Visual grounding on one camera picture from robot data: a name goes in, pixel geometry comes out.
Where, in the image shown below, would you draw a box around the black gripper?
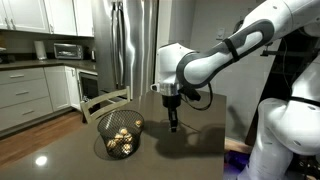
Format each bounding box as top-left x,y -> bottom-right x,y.
162,95 -> 181,132

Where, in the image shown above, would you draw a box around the burger candy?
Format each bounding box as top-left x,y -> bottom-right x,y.
106,140 -> 117,149
119,128 -> 128,135
135,120 -> 143,127
114,133 -> 124,142

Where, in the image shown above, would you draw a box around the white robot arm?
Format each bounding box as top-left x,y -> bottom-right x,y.
151,0 -> 320,180

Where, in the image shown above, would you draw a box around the wooden chair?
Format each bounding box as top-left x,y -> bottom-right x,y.
80,86 -> 131,124

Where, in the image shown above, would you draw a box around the built-in black oven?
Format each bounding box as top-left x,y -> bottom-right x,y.
79,72 -> 99,101

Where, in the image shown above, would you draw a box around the stainless steel refrigerator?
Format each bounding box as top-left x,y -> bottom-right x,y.
92,0 -> 159,98

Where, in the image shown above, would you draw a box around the toaster oven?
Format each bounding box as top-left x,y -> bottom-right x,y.
54,43 -> 83,60

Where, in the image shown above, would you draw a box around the white upper kitchen cabinets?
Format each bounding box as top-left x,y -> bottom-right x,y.
0,0 -> 95,38

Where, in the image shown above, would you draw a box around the white kitchen cabinets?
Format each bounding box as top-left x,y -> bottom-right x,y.
0,66 -> 72,130
0,0 -> 95,38

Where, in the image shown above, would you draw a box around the paper towel roll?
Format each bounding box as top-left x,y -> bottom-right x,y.
34,41 -> 47,60

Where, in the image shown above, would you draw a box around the white lower kitchen cabinets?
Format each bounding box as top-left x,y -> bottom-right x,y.
0,66 -> 72,130

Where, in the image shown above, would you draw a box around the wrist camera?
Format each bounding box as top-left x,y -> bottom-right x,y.
180,87 -> 201,101

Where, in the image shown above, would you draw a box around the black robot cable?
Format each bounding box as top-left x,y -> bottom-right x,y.
181,82 -> 214,112

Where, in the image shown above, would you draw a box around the black wire mesh basket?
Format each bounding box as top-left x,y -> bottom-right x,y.
97,110 -> 144,159

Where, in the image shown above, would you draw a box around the wall light switch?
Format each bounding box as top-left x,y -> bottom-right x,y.
216,28 -> 225,40

